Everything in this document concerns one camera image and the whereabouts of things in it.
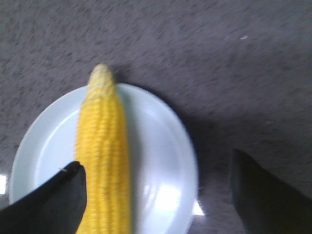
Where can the yellow corn cob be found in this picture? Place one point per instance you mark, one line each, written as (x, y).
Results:
(102, 148)

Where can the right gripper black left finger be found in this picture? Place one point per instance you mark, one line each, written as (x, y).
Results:
(55, 207)

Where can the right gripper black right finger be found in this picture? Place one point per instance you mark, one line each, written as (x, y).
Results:
(265, 203)

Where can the light blue round plate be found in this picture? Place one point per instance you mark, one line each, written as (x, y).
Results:
(163, 163)

